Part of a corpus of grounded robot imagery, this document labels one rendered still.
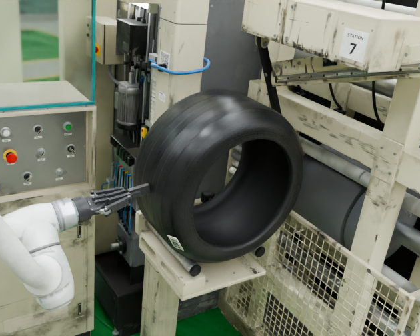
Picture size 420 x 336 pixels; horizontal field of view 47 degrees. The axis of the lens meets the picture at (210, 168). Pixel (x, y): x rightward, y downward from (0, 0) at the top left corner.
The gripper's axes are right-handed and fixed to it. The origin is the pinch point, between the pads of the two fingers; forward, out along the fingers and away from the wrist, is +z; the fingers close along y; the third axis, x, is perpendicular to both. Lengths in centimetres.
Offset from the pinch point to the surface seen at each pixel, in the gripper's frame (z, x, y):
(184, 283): 9.4, 35.1, -9.1
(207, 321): 52, 129, 48
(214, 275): 25, 43, -4
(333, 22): 58, -47, -18
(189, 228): 10.7, 10.9, -12.3
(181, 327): 37, 126, 51
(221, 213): 39, 31, 14
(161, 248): 11.3, 35.3, 12.2
